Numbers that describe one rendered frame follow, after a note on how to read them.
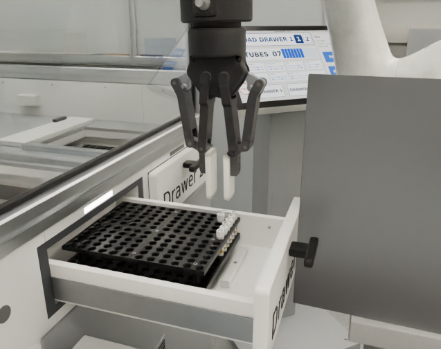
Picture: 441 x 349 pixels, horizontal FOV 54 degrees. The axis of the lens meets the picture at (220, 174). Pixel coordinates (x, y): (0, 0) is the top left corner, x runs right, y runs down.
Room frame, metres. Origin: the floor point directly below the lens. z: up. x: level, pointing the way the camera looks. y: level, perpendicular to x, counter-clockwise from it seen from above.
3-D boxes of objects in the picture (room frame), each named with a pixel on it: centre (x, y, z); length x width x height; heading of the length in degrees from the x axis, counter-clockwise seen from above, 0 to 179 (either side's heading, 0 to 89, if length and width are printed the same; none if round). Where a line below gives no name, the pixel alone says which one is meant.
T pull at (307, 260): (0.54, -0.12, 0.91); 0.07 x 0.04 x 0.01; 162
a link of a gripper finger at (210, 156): (0.59, 0.01, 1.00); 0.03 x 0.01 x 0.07; 162
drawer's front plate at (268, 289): (0.55, -0.09, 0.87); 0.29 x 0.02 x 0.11; 162
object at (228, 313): (0.61, 0.11, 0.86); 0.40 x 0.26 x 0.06; 72
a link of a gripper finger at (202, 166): (0.60, 0.03, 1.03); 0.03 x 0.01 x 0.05; 72
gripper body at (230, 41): (0.59, 0.00, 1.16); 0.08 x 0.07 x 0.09; 72
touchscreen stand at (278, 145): (1.50, -0.24, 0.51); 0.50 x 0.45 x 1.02; 24
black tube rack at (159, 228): (0.61, 0.10, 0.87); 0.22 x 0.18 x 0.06; 72
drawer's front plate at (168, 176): (0.94, 0.09, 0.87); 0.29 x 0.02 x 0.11; 162
